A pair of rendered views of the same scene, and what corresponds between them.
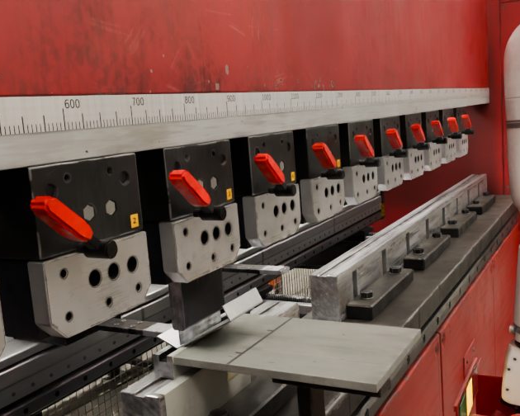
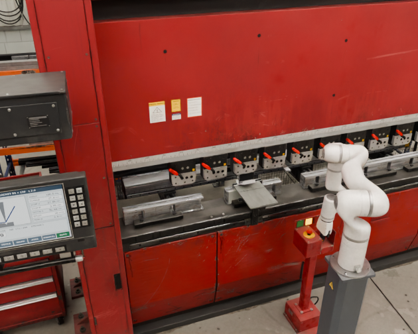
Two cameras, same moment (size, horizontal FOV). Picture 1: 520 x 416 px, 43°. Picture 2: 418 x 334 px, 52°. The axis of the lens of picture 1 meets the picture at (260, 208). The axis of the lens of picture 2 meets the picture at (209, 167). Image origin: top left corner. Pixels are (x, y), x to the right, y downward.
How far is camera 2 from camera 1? 2.07 m
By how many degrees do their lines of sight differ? 44
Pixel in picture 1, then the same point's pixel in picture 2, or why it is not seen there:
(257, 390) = not seen: hidden behind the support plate
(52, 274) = (205, 171)
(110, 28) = (224, 133)
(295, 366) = (246, 198)
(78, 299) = (209, 175)
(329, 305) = (302, 183)
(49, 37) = (210, 138)
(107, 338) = not seen: hidden behind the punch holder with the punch
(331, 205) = (302, 160)
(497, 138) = not seen: outside the picture
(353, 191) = (318, 156)
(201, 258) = (242, 171)
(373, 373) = (253, 206)
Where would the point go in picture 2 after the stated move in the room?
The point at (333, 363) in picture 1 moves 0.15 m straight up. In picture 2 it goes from (252, 201) to (253, 179)
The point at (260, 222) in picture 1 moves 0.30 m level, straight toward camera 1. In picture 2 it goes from (265, 164) to (235, 183)
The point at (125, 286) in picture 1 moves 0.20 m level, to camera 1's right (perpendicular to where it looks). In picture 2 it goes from (220, 174) to (246, 185)
